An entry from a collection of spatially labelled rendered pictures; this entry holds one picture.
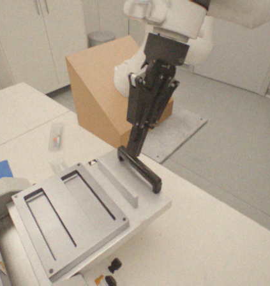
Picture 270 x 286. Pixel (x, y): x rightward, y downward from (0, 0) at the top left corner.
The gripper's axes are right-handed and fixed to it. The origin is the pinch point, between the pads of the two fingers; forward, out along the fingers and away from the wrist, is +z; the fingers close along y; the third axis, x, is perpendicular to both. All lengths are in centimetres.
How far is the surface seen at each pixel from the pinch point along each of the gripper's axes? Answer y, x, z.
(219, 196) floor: 123, 4, 68
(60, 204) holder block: -13.2, 3.4, 15.4
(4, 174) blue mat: -9, 48, 40
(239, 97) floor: 261, 67, 14
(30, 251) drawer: -20.4, 0.1, 20.9
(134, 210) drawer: -1.8, -6.6, 13.5
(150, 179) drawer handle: 2.9, -5.0, 7.8
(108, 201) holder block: -6.1, -2.5, 12.5
